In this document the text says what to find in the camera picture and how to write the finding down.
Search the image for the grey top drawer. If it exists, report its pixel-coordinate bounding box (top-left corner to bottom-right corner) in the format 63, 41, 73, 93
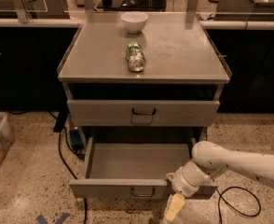
67, 100, 220, 127

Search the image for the grey drawer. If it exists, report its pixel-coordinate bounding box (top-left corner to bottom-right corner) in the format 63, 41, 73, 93
67, 100, 220, 127
68, 136, 219, 200

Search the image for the green soda can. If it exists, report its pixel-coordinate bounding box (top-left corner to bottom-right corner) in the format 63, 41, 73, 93
126, 42, 146, 72

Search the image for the metal post left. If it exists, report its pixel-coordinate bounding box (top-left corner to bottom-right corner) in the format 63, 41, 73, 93
12, 0, 30, 23

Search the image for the black cable left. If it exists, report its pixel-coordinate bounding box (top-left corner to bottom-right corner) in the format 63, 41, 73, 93
48, 110, 89, 224

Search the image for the white bowl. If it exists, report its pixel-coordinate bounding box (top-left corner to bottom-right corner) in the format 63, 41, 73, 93
121, 12, 148, 34

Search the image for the black cable right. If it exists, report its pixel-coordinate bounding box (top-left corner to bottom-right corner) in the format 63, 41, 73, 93
216, 186, 262, 224

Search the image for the grey drawer cabinet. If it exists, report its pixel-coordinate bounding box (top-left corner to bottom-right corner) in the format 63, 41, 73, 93
57, 11, 232, 161

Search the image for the blue box behind cabinet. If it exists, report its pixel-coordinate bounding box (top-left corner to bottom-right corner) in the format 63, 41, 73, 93
69, 129, 84, 151

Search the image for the black cable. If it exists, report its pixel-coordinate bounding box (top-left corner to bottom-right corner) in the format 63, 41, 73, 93
216, 186, 262, 224
48, 110, 89, 224

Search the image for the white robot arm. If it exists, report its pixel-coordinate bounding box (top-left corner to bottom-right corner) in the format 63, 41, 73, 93
163, 141, 274, 224

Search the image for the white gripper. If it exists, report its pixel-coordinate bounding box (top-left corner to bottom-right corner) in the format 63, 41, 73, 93
163, 162, 210, 222

